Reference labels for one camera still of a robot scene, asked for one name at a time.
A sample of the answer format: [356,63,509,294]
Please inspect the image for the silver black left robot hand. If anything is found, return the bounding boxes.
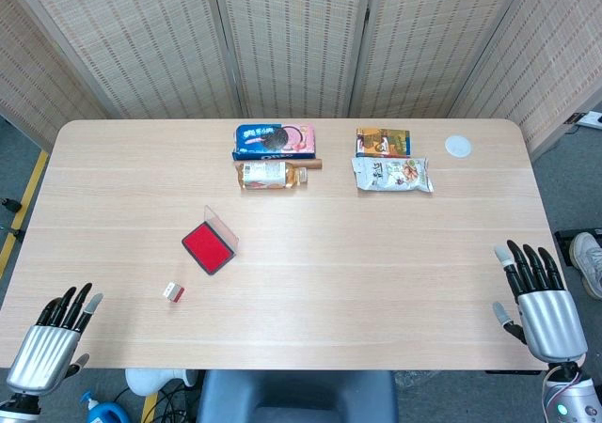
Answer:
[5,282,104,395]

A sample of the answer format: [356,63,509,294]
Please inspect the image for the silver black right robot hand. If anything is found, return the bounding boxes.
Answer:
[492,239,589,364]

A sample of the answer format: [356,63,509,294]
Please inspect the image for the small red-white stamp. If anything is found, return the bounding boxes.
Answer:
[162,280,185,304]

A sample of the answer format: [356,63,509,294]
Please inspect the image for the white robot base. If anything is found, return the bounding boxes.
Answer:
[124,368,198,399]

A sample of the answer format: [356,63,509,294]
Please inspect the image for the red ink pad clear lid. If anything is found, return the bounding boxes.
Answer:
[181,204,240,276]

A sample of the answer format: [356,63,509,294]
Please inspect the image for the white sneaker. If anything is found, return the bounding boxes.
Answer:
[568,232,602,301]

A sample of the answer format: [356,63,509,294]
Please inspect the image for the blue pump bottle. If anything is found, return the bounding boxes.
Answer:
[78,389,128,423]

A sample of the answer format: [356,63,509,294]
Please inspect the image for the white round lid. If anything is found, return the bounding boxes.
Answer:
[444,134,473,157]

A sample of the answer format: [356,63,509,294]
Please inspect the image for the white power strip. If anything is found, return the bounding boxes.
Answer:
[565,110,602,129]

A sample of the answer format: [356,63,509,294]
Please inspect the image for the white snack bag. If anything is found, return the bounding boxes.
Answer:
[351,156,435,194]

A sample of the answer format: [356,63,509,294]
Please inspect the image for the orange snack box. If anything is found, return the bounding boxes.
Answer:
[355,127,412,158]

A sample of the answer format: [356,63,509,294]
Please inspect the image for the dark blue chair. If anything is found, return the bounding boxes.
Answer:
[196,369,400,423]

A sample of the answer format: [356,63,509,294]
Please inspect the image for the clear bottle with orange label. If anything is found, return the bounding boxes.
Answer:
[234,160,309,191]

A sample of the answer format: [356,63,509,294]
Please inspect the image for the blue pink Oreo box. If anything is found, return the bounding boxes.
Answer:
[230,122,316,162]

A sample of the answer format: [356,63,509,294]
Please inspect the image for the woven folding screen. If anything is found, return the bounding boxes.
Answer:
[0,0,602,161]

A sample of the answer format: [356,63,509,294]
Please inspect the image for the black floor cables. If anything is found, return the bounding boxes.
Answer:
[112,384,204,423]

